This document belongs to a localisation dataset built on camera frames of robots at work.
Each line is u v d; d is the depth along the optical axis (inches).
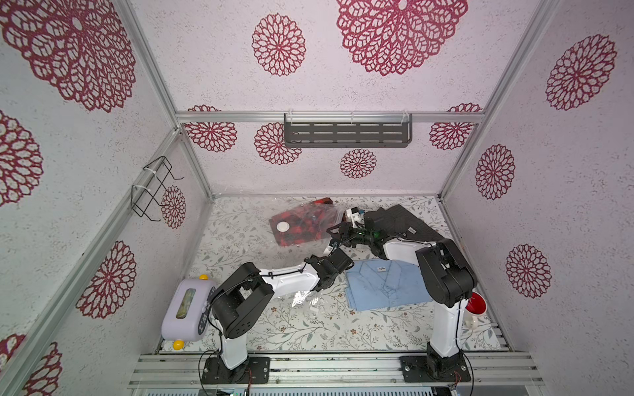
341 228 34.5
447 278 20.8
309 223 42.7
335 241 31.7
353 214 36.0
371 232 31.1
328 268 27.5
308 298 34.5
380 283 35.4
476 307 32.2
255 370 28.8
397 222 42.9
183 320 29.3
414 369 28.7
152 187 30.7
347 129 37.2
